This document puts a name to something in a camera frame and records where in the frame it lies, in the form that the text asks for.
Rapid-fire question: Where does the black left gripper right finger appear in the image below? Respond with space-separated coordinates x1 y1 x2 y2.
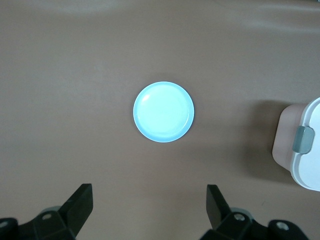
201 184 307 240

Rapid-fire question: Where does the light blue round plate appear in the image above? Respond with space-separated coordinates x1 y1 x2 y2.
132 80 195 144

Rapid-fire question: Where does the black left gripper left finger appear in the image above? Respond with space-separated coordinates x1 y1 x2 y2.
0 183 94 240

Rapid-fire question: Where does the white lidded storage box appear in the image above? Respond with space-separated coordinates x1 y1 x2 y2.
271 96 320 193

